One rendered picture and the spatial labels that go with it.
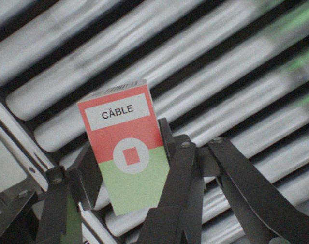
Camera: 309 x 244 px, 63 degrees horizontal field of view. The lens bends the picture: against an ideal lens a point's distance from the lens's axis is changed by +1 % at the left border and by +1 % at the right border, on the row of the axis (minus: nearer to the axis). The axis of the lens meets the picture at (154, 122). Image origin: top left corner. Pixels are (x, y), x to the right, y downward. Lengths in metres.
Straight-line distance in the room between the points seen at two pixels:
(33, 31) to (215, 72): 0.27
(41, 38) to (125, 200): 0.28
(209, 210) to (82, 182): 0.34
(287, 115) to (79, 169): 0.37
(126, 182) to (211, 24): 0.27
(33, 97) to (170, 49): 0.22
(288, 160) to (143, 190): 0.33
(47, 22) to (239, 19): 0.28
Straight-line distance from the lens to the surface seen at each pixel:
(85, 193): 0.17
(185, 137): 0.18
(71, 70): 0.40
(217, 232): 0.52
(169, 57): 0.39
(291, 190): 0.52
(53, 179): 0.17
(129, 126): 0.19
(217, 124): 0.42
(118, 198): 0.22
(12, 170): 0.47
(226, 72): 0.41
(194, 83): 0.40
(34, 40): 0.42
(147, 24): 0.39
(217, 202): 0.48
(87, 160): 0.18
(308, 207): 0.55
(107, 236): 0.50
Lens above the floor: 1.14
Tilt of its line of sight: 76 degrees down
